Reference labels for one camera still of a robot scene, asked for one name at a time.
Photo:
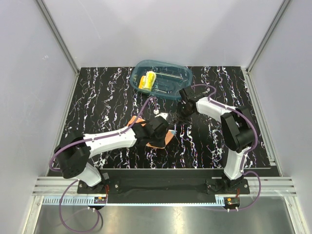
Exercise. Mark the aluminium front rail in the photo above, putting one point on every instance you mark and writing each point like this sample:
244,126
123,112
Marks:
56,190

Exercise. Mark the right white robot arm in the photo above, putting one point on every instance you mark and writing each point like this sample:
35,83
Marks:
239,133

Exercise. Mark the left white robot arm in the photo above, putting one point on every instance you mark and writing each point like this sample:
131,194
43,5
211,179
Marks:
73,153

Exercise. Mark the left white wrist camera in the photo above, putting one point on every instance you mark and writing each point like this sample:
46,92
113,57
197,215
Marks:
160,114

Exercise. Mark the teal plastic basin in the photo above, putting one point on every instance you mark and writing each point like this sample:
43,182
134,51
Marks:
169,78

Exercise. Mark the orange dotted towel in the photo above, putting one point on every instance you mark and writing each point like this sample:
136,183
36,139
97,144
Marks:
168,137

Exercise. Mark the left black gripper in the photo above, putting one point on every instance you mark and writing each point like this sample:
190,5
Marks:
161,143

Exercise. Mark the yellow patterned towel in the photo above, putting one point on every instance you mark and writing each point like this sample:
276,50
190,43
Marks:
147,81

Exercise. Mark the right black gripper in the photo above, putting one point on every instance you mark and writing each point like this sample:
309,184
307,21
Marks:
180,105

